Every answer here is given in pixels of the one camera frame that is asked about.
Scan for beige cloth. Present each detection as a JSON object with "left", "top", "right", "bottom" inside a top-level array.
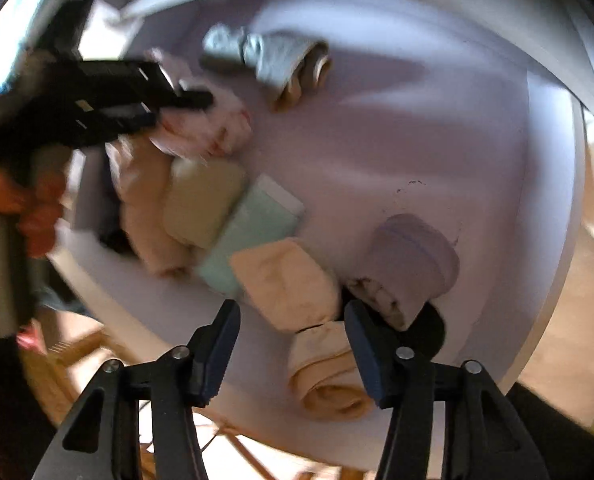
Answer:
[{"left": 163, "top": 157, "right": 248, "bottom": 251}]

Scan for black cloth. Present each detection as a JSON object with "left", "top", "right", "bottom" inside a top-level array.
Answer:
[{"left": 341, "top": 285, "right": 446, "bottom": 360}]

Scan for cream cloth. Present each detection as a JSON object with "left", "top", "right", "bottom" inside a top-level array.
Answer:
[{"left": 229, "top": 237, "right": 374, "bottom": 422}]

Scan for person's left hand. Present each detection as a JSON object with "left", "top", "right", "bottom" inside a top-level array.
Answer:
[{"left": 0, "top": 170, "right": 68, "bottom": 257}]

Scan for light blue rolled cloth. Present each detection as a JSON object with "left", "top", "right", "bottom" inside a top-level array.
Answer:
[{"left": 199, "top": 24, "right": 332, "bottom": 113}]

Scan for person's black pants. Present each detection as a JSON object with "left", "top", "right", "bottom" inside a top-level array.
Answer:
[{"left": 506, "top": 382, "right": 594, "bottom": 480}]

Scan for pink white patterned cloth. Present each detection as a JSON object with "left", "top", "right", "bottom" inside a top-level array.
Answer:
[{"left": 147, "top": 49, "right": 254, "bottom": 161}]

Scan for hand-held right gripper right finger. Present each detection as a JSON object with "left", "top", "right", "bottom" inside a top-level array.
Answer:
[{"left": 343, "top": 299, "right": 550, "bottom": 480}]

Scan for peach sequined garment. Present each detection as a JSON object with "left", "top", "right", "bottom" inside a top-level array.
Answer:
[{"left": 107, "top": 135, "right": 198, "bottom": 277}]

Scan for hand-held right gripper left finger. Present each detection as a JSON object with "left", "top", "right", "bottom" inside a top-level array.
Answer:
[{"left": 32, "top": 299, "right": 242, "bottom": 480}]

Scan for white drawer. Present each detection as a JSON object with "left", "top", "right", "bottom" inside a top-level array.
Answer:
[{"left": 52, "top": 0, "right": 594, "bottom": 467}]

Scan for lavender cloth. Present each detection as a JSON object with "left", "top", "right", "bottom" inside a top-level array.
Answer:
[{"left": 347, "top": 213, "right": 460, "bottom": 332}]

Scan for mint face mask packet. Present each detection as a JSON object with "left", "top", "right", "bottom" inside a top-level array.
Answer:
[{"left": 196, "top": 174, "right": 306, "bottom": 297}]

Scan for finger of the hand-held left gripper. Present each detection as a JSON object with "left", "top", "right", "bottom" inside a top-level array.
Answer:
[
  {"left": 118, "top": 111, "right": 159, "bottom": 137},
  {"left": 143, "top": 61, "right": 214, "bottom": 110}
]

